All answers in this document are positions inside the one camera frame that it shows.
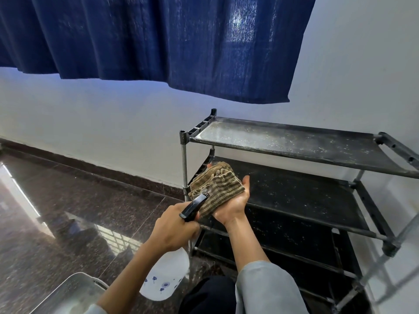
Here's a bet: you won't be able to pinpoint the person's right hand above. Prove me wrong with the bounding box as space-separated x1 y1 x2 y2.
206 163 251 227

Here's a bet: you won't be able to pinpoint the person's left hand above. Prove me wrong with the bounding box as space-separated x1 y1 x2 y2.
146 202 201 253

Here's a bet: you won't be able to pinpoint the brown striped cleaning cloth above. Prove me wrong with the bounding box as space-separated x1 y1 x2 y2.
188 162 246 218

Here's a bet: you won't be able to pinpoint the white spray bottle black trigger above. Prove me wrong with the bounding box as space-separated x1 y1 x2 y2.
139 189 210 300

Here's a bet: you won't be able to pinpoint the person's right forearm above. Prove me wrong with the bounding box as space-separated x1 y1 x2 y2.
224 214 310 314

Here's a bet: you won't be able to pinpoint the person's left forearm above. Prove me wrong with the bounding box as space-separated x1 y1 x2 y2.
87 237 171 314

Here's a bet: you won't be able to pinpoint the black metal shoe rack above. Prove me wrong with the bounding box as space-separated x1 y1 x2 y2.
179 108 419 314

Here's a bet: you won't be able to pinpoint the person's dark trouser legs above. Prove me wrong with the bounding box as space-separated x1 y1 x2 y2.
178 275 239 314

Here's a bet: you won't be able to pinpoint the silver metal tray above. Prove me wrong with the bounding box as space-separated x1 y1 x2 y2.
36 272 109 314

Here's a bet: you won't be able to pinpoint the blue fabric curtain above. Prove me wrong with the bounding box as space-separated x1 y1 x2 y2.
0 0 317 105

